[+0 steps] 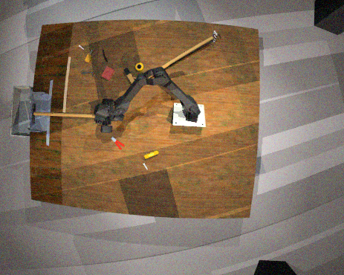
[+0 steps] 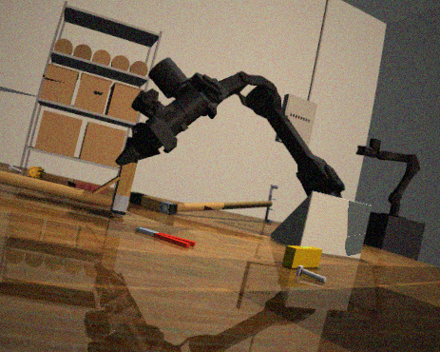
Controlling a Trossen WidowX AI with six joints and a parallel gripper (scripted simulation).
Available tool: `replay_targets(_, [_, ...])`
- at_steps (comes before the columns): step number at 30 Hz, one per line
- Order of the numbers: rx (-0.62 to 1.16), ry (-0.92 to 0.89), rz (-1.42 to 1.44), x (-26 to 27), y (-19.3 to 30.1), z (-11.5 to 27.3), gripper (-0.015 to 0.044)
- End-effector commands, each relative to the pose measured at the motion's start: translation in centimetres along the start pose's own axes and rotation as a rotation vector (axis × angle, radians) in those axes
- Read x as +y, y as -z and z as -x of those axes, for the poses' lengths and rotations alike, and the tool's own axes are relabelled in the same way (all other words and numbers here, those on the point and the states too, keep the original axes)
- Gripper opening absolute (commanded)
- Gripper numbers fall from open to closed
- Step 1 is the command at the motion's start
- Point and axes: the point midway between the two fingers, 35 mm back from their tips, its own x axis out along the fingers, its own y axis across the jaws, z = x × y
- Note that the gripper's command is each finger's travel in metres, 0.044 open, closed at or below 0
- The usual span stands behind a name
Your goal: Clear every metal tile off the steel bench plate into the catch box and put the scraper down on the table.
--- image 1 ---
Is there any long scraper with wooden handle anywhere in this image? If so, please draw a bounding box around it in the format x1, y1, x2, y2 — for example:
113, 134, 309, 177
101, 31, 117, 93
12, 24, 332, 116
32, 103, 95, 123

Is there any red rectangular block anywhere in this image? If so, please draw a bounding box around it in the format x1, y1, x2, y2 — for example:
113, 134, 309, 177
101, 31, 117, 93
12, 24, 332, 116
102, 66, 114, 80

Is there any yellow ring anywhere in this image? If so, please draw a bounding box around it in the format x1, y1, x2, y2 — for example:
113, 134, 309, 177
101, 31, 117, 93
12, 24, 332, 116
135, 63, 143, 71

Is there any yellow rectangular block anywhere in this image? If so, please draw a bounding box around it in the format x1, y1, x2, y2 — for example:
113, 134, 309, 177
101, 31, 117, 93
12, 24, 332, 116
144, 150, 159, 158

